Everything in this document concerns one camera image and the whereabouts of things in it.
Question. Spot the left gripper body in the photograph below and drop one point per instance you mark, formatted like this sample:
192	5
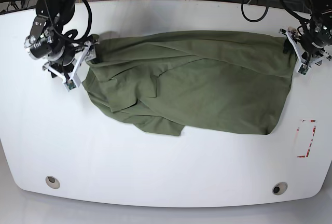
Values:
315	36

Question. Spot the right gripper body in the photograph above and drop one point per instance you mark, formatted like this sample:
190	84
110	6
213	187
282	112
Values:
65	63

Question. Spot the green T-shirt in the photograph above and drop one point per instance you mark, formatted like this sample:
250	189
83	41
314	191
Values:
235	82

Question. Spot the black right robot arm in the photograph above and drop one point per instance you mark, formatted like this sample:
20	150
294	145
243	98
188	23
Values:
46	40

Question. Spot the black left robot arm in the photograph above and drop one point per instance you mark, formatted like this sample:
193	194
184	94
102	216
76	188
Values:
320	11

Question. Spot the red tape rectangle marking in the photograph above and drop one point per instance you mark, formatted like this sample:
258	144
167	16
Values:
304	138

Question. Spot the left grey table grommet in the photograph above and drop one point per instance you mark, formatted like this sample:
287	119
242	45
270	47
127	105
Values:
52	182

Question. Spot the grey table grommet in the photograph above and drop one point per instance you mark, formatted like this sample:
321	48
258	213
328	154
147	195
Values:
280	188
52	182

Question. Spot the right grey table grommet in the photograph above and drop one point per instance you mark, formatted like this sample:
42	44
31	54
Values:
280	188

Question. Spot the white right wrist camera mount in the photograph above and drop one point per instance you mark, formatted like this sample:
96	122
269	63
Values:
71	80

